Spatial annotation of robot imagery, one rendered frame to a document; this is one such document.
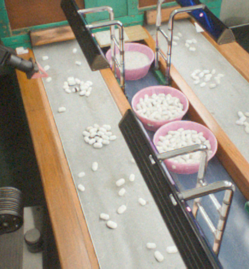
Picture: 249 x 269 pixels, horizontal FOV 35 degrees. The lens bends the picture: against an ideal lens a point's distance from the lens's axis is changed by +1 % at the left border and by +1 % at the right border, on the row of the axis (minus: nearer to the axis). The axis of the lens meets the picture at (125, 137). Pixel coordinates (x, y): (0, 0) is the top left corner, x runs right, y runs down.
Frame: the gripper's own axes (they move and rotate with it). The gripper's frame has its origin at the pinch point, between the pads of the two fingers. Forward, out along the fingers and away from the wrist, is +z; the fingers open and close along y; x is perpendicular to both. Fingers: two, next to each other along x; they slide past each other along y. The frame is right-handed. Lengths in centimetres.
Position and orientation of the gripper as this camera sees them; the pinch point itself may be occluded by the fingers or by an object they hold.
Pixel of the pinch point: (46, 75)
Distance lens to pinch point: 195.7
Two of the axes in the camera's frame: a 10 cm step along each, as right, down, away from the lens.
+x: -5.9, 7.0, 4.0
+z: 7.4, 2.8, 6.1
